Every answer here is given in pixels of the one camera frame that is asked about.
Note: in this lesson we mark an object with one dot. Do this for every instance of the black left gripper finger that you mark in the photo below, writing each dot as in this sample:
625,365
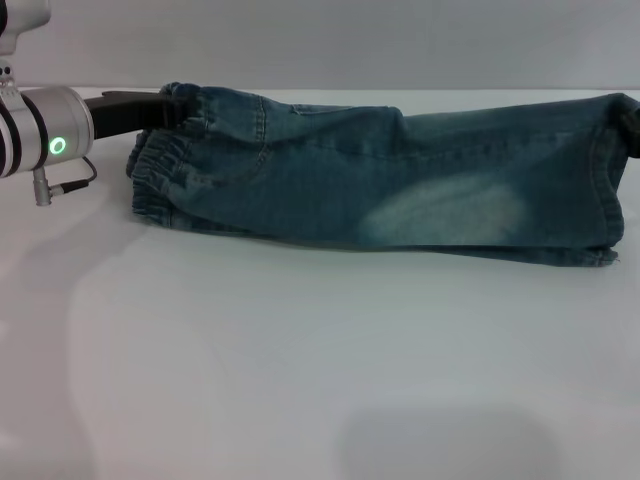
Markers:
181,109

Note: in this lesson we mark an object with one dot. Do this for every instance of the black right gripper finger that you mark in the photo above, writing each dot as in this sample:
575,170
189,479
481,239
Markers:
632,132

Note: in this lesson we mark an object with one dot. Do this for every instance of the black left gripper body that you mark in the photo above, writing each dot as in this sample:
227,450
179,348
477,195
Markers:
130,112

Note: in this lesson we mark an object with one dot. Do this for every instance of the blue denim shorts with embroidery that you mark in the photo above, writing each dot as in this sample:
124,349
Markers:
350,190

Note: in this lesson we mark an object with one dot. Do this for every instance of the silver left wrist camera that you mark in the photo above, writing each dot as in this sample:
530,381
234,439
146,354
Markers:
25,22

